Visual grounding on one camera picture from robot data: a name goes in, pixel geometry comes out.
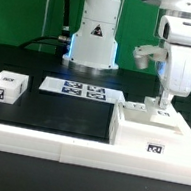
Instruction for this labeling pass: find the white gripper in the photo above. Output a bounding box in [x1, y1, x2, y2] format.
[155, 15, 191, 110]

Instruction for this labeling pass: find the white cabinet door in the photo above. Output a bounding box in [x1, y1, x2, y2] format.
[144, 96, 178, 127]
[124, 101, 146, 112]

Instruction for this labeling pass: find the white cabinet body box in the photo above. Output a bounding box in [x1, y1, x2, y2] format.
[109, 103, 191, 158]

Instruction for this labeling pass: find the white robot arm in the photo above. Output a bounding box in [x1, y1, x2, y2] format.
[62, 0, 191, 109]

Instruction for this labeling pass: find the white cabinet top block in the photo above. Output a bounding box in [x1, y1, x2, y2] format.
[0, 70, 29, 104]

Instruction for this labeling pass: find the white marker sheet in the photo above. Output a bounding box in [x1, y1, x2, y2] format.
[39, 77, 125, 104]

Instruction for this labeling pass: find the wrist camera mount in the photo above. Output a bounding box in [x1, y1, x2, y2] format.
[133, 45, 167, 69]

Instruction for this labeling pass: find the white U-shaped fence frame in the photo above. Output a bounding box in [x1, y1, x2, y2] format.
[0, 88, 191, 186]

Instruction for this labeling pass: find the white cable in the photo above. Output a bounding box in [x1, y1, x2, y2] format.
[37, 0, 53, 54]

